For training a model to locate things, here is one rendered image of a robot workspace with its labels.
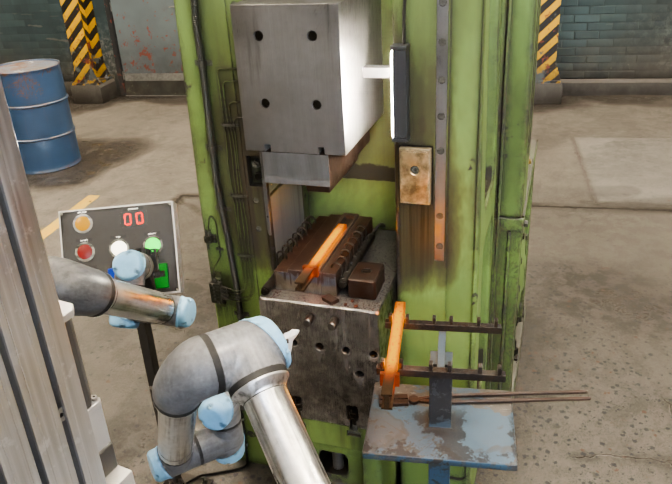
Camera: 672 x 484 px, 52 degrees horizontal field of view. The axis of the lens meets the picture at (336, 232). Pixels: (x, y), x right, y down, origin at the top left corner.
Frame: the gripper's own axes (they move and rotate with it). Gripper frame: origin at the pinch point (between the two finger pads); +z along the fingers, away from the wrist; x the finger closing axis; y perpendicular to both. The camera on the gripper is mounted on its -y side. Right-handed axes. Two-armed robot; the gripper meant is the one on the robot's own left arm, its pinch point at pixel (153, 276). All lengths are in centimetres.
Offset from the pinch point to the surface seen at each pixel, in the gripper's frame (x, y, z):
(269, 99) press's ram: -39, 44, -23
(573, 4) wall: -362, 252, 450
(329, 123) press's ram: -54, 35, -26
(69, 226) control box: 24.0, 17.6, 3.1
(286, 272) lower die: -39.0, -2.7, 3.8
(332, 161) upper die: -55, 26, -17
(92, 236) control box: 17.6, 13.9, 3.1
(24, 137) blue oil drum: 167, 146, 388
